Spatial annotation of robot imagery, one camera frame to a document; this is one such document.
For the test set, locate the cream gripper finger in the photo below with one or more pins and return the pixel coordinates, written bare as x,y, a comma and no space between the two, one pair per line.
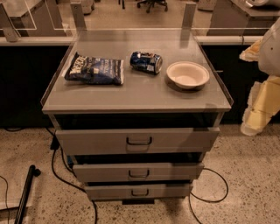
263,104
251,53

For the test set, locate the grey top drawer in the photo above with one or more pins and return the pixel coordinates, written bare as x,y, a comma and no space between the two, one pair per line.
136,141

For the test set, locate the grey drawer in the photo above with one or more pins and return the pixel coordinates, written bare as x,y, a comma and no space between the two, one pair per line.
136,141
131,192
137,172

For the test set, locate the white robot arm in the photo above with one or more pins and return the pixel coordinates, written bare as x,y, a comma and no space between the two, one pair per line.
269,56

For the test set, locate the grey middle drawer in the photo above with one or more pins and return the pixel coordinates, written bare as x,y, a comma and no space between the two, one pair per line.
137,172

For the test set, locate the grey drawer cabinet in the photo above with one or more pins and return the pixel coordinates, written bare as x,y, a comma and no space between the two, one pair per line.
143,101

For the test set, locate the grey bottom drawer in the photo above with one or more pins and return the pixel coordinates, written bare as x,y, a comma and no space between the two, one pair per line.
131,192

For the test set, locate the grey background desk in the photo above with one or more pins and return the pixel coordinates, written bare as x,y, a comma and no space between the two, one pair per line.
243,17

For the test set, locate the white paper bowl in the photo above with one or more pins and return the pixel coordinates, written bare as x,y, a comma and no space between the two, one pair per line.
187,75

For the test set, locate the blue soda can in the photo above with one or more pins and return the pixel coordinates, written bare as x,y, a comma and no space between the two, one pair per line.
146,62

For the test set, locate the black office chair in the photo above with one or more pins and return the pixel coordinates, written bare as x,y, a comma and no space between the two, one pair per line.
151,3

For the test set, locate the blue chip bag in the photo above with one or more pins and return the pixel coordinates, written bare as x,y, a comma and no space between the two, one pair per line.
95,71

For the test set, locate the clear acrylic barrier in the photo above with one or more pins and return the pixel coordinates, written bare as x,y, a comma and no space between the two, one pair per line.
108,15

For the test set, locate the black pole on floor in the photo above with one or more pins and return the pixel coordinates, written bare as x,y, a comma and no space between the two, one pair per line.
32,172

